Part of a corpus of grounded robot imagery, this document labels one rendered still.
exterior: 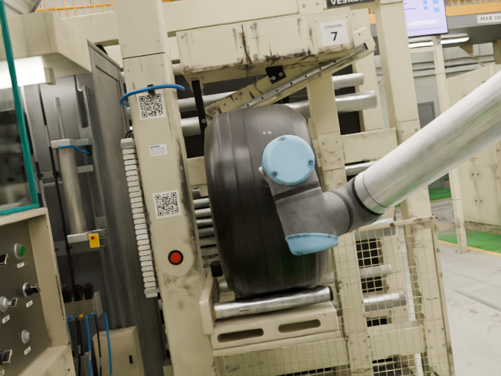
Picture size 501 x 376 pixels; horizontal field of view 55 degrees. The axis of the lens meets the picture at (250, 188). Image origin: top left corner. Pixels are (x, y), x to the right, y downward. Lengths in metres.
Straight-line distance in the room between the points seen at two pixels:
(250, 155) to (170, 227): 0.35
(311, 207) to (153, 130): 0.71
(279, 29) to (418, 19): 3.90
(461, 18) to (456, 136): 7.94
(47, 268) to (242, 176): 0.57
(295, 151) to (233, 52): 0.91
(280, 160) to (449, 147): 0.27
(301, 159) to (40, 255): 0.80
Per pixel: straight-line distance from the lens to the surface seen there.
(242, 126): 1.33
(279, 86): 1.84
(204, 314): 1.38
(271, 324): 1.40
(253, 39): 1.74
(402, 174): 0.87
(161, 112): 1.45
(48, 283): 1.41
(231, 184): 1.23
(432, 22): 5.64
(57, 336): 1.44
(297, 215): 0.86
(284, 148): 0.86
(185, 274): 1.47
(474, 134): 0.81
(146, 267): 1.49
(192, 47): 1.74
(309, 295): 1.41
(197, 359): 1.55
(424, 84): 12.70
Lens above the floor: 1.31
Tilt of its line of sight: 3 degrees down
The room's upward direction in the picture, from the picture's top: 9 degrees counter-clockwise
